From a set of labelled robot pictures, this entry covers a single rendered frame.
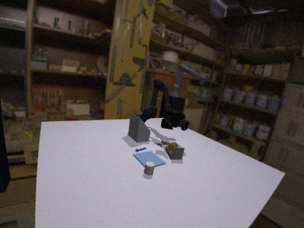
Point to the yellow round plate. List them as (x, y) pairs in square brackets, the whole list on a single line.
[(172, 145)]

